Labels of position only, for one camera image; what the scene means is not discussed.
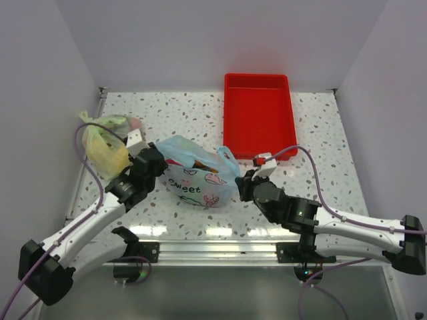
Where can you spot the red plastic tray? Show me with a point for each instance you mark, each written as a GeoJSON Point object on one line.
{"type": "Point", "coordinates": [258, 114]}

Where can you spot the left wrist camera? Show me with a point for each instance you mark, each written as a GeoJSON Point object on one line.
{"type": "Point", "coordinates": [135, 142]}

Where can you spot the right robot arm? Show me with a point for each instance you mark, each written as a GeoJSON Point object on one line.
{"type": "Point", "coordinates": [327, 232]}

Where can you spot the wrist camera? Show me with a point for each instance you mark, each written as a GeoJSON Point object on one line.
{"type": "Point", "coordinates": [135, 142]}
{"type": "Point", "coordinates": [264, 165]}

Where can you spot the aluminium front rail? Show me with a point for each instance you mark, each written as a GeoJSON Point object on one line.
{"type": "Point", "coordinates": [96, 253]}

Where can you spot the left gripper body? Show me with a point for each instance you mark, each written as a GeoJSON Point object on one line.
{"type": "Point", "coordinates": [151, 183]}

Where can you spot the blue cartoon plastic bag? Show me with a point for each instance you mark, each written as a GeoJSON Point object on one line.
{"type": "Point", "coordinates": [198, 176]}

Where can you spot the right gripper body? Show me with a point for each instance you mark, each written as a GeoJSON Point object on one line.
{"type": "Point", "coordinates": [246, 192]}

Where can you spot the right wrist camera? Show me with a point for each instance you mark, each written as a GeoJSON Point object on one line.
{"type": "Point", "coordinates": [264, 165]}

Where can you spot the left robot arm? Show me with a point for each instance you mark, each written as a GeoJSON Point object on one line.
{"type": "Point", "coordinates": [46, 268]}

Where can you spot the green plastic fruit bag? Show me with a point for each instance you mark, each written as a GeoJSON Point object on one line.
{"type": "Point", "coordinates": [104, 145]}

